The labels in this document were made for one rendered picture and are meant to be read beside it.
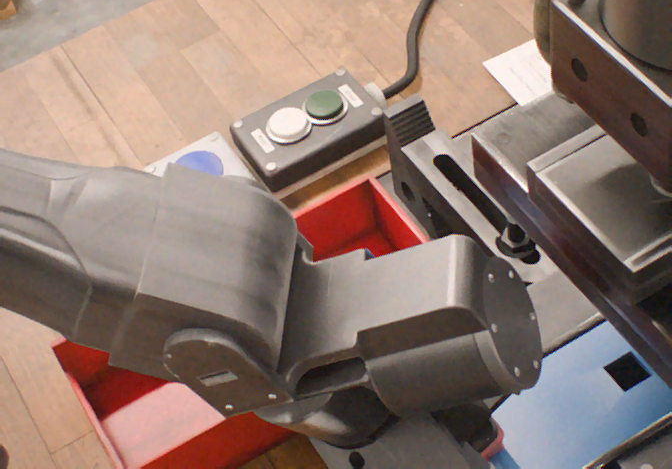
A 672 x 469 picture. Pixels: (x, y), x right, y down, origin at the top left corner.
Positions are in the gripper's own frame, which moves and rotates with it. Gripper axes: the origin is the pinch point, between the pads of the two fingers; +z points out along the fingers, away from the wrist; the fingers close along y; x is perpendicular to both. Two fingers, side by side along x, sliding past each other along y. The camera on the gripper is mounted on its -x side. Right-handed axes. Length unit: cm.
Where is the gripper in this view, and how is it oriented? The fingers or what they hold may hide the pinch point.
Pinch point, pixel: (485, 441)
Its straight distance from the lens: 74.8
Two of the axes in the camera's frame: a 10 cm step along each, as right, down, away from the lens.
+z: 5.3, 3.2, 7.9
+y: 6.8, -7.1, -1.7
